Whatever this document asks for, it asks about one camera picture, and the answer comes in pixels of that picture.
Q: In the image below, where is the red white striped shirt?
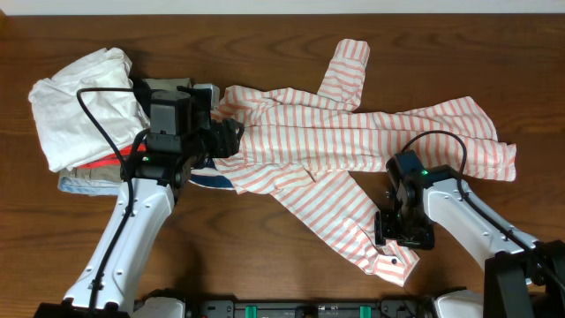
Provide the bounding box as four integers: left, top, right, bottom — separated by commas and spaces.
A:
192, 39, 516, 285

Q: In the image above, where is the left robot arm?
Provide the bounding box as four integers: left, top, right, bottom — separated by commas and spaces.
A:
35, 84, 245, 317

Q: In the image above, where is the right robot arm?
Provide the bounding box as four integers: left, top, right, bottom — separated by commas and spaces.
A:
375, 150, 564, 317

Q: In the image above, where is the navy and red folded garment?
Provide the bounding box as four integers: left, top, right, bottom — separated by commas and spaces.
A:
77, 79, 154, 170

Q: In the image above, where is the olive green folded garment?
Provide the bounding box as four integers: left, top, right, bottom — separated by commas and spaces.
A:
58, 78, 192, 183

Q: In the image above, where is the white crumpled garment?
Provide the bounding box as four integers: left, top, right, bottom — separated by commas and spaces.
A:
28, 48, 149, 172

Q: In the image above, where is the light blue folded garment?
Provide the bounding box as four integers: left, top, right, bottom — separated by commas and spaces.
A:
57, 177, 121, 196

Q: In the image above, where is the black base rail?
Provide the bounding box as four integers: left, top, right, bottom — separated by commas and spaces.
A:
136, 289, 436, 318

